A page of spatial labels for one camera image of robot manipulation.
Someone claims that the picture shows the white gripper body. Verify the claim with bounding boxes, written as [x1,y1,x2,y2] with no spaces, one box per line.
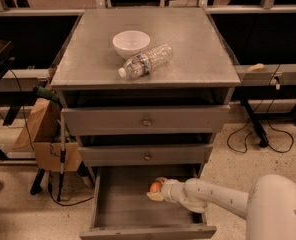
[161,179,186,203]

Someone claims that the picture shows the orange fruit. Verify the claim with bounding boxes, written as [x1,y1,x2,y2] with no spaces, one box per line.
[150,182,162,193]

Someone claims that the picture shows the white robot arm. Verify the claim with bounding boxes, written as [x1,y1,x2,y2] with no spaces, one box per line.
[147,174,296,240]

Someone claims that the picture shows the grey middle drawer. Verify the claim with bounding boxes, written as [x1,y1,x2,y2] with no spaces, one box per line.
[79,144,213,166]

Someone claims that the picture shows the grey open bottom drawer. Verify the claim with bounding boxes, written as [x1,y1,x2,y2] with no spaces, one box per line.
[80,165,216,240]

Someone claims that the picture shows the grey wooden drawer cabinet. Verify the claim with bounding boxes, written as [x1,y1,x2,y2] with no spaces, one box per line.
[50,7,242,185]

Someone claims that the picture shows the grey top drawer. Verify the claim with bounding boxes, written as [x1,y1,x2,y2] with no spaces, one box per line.
[62,105,230,136]

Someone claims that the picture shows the black table leg right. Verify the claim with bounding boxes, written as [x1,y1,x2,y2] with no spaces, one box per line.
[240,99,269,148]

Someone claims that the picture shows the clear plastic water bottle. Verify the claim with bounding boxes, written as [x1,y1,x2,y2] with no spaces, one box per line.
[118,44,174,79]

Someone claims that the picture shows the brown cardboard box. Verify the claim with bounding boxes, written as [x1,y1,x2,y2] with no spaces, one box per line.
[12,97,83,173]

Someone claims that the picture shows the white ceramic bowl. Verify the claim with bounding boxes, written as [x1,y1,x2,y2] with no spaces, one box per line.
[112,30,150,59]

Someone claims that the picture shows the small yellow foam piece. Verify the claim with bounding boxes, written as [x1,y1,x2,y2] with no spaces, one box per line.
[247,63,264,72]

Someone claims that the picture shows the black floor cable right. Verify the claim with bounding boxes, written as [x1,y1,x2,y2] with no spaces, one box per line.
[226,63,295,154]

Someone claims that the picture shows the black floor cable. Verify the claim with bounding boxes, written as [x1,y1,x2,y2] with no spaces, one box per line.
[47,172,95,208]
[226,63,295,154]

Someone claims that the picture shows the black floor cable left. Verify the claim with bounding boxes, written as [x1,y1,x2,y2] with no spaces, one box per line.
[47,172,95,208]

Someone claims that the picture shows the green handled grabber stick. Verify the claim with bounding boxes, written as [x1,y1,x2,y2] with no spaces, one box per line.
[33,85,68,203]

